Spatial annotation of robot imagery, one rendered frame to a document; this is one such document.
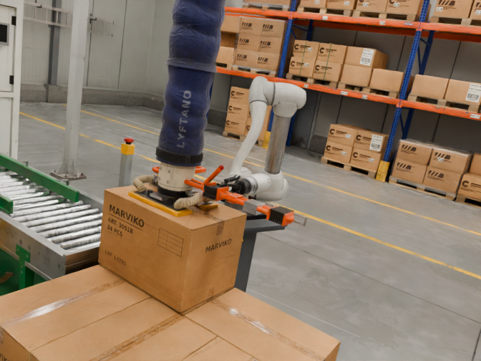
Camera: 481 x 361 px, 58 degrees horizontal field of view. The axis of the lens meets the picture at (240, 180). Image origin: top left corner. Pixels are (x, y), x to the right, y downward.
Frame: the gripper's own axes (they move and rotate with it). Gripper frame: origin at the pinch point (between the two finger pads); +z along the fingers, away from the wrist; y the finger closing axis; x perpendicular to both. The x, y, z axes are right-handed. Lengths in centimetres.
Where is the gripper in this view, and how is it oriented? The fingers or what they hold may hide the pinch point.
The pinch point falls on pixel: (218, 192)
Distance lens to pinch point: 195.9
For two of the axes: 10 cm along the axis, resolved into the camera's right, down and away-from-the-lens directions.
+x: -8.1, -2.8, 5.2
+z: -5.7, 1.1, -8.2
